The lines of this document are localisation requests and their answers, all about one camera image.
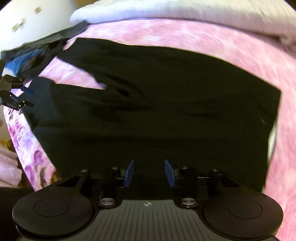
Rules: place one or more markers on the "pink rose-print bed sheet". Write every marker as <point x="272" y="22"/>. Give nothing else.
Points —
<point x="208" y="39"/>

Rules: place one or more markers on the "dark grey pants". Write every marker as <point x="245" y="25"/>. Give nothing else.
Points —
<point x="69" y="32"/>

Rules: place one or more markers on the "pink curtain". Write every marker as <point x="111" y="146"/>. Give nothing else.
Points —
<point x="7" y="162"/>

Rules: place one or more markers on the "beige wall outlet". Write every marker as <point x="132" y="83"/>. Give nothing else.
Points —
<point x="38" y="9"/>
<point x="15" y="27"/>

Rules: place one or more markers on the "blue jeans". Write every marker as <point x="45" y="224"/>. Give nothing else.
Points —
<point x="20" y="62"/>

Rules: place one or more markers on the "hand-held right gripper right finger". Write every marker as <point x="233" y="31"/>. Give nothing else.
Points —
<point x="170" y="173"/>

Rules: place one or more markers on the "black shirt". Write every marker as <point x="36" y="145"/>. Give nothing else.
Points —
<point x="161" y="104"/>

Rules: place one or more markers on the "black cloth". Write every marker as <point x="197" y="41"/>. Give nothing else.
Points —
<point x="49" y="49"/>

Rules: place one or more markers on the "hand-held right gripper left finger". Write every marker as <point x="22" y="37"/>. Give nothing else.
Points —
<point x="129" y="173"/>

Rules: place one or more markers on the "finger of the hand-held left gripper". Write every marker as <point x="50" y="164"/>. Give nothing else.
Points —
<point x="27" y="105"/>
<point x="27" y="90"/>

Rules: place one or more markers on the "light grey striped quilt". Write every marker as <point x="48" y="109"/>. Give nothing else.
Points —
<point x="185" y="9"/>

